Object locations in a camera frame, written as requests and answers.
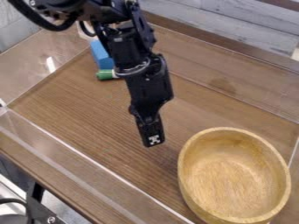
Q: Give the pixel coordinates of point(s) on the green Expo marker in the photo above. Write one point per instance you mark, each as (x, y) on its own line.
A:
(105, 74)

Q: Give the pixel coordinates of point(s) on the blue rectangular block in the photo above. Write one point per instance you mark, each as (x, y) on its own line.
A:
(100, 55)

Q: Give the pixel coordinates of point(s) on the clear acrylic tray wall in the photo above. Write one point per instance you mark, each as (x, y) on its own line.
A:
(69, 135)

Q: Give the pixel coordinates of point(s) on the black metal table bracket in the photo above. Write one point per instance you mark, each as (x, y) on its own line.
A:
(40, 214)

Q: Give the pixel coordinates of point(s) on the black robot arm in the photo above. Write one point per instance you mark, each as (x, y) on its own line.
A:
(128, 39)

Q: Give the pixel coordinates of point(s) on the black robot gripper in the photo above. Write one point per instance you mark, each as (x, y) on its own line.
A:
(151, 91)

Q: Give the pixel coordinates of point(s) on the brown wooden bowl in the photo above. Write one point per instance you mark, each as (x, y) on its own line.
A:
(233, 177)

